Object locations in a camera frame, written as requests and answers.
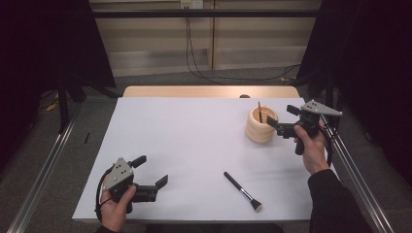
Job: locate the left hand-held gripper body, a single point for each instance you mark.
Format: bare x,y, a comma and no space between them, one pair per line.
120,174

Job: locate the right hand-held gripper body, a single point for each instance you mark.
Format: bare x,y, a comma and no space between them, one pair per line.
309,121

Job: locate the thin grey brush orange tip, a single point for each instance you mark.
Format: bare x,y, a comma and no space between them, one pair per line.
259,113

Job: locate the cream ringed brush holder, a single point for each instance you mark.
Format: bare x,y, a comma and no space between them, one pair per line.
259,133

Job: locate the black makeup brush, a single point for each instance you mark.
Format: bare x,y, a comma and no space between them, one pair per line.
239,187

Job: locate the person's right hand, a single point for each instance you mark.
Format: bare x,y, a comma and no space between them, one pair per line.
315,152

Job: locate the person's left hand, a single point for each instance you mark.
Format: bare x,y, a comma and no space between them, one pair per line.
113,213

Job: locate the small black floor item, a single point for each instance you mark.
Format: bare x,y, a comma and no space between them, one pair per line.
86,138

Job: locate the black curtain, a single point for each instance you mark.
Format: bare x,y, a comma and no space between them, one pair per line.
372,64
39,48

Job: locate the black metal stand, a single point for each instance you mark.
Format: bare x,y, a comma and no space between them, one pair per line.
64,103

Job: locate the aluminium frame rail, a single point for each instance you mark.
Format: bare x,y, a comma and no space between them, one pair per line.
39,181
359,181

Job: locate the black horizontal frame bar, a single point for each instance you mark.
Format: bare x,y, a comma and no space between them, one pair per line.
194,13

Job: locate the white wall socket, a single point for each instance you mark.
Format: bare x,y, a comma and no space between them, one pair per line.
191,4

